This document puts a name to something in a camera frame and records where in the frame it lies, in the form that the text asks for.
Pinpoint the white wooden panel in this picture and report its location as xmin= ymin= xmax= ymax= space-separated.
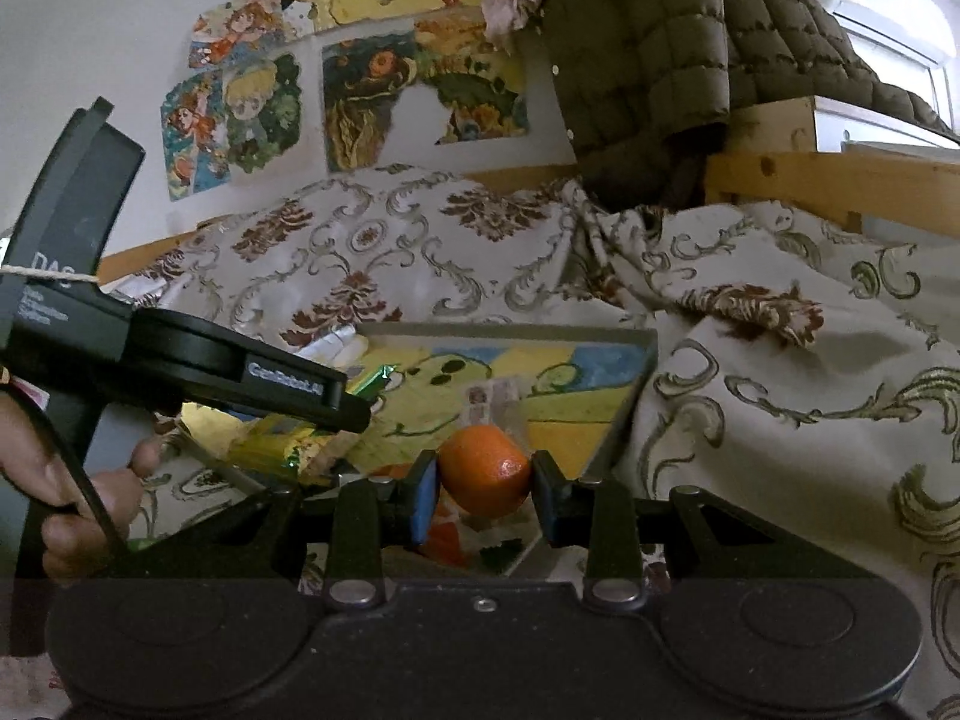
xmin=813 ymin=94 xmax=960 ymax=160

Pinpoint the grey tray with cartoon painting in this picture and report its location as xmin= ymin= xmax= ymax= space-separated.
xmin=298 ymin=323 xmax=662 ymax=580

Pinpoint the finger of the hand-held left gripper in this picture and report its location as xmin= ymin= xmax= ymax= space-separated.
xmin=239 ymin=348 xmax=374 ymax=435

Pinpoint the orange-haired character wall poster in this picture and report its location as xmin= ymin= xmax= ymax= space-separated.
xmin=187 ymin=0 xmax=287 ymax=69

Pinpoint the yellow green snack packet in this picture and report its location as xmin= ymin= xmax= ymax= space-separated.
xmin=176 ymin=364 xmax=407 ymax=489

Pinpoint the orange mandarin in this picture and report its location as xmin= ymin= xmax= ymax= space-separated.
xmin=437 ymin=424 xmax=533 ymax=518

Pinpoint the white paper wrapper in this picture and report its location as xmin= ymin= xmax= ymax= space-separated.
xmin=296 ymin=330 xmax=369 ymax=369

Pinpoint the long clear snack packet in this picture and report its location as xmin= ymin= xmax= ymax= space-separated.
xmin=465 ymin=379 xmax=527 ymax=430

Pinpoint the blond character wall poster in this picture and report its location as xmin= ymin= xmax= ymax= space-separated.
xmin=160 ymin=52 xmax=305 ymax=204

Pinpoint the person's left hand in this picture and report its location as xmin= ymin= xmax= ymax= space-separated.
xmin=0 ymin=392 xmax=164 ymax=579

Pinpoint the olive quilted jacket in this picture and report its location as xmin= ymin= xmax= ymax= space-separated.
xmin=540 ymin=0 xmax=960 ymax=205

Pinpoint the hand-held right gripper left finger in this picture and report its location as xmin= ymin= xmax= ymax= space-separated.
xmin=135 ymin=450 xmax=440 ymax=613

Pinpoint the brown yellow painting poster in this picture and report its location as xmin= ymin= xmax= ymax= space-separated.
xmin=322 ymin=11 xmax=530 ymax=174

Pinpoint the floral satin blanket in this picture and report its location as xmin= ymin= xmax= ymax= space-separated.
xmin=0 ymin=163 xmax=960 ymax=720

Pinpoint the wooden bed frame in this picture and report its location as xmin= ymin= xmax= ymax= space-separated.
xmin=97 ymin=94 xmax=960 ymax=287

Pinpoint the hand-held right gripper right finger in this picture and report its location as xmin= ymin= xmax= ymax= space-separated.
xmin=529 ymin=450 xmax=880 ymax=613

